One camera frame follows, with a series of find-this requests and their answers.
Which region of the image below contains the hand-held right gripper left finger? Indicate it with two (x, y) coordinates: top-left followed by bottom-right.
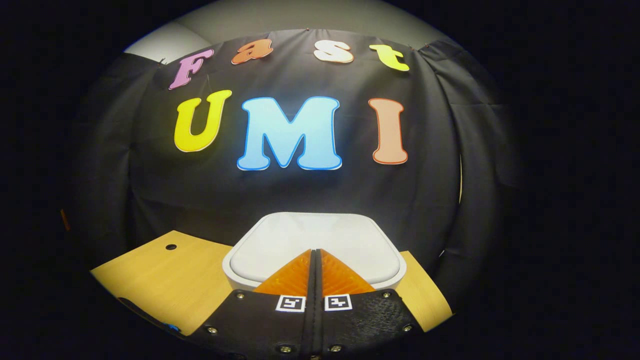
(187, 248), (317, 360)

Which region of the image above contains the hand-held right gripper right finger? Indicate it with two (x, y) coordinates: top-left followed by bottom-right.
(316, 248), (426, 360)

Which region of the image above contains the white desktop garbage bin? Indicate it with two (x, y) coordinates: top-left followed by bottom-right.
(222, 212), (407, 292)

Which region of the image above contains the black backdrop cloth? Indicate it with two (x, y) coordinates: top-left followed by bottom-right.
(70, 29), (523, 301)

